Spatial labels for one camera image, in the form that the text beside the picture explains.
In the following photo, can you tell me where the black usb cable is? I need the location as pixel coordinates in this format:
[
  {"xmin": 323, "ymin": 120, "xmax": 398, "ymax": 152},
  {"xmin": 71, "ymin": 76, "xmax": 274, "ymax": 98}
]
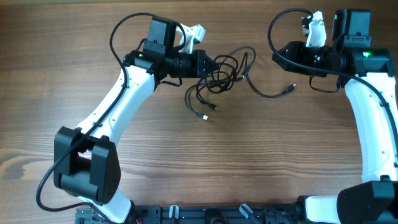
[{"xmin": 184, "ymin": 54, "xmax": 240, "ymax": 121}]

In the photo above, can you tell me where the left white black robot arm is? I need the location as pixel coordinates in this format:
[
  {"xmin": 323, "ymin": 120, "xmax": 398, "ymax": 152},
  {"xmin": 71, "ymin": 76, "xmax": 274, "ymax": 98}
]
[{"xmin": 50, "ymin": 15, "xmax": 218, "ymax": 223}]

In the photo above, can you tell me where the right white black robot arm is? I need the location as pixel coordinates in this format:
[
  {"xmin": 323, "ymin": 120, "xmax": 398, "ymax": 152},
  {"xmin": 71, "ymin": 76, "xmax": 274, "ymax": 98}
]
[{"xmin": 272, "ymin": 9, "xmax": 397, "ymax": 223}]

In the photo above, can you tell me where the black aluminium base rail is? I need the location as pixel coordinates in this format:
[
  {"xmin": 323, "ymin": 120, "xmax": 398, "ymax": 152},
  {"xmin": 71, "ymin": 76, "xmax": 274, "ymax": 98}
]
[{"xmin": 74, "ymin": 203, "xmax": 352, "ymax": 224}]

